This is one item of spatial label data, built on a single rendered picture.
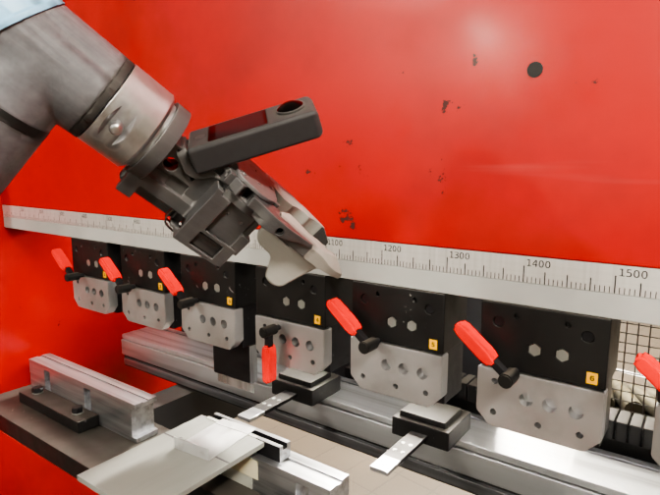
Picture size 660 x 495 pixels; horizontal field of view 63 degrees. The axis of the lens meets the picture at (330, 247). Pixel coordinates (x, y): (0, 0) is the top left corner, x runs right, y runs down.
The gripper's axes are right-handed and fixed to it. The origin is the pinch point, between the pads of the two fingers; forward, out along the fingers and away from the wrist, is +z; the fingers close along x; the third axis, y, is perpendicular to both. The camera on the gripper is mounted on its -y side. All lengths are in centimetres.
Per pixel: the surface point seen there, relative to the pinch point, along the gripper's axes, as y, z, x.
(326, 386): 37, 50, -40
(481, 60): -25.8, 5.5, -16.6
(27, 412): 104, 13, -65
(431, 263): -4.1, 19.5, -10.9
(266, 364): 27.9, 20.2, -20.1
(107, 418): 83, 24, -53
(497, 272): -9.8, 22.3, -4.5
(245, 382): 40, 28, -31
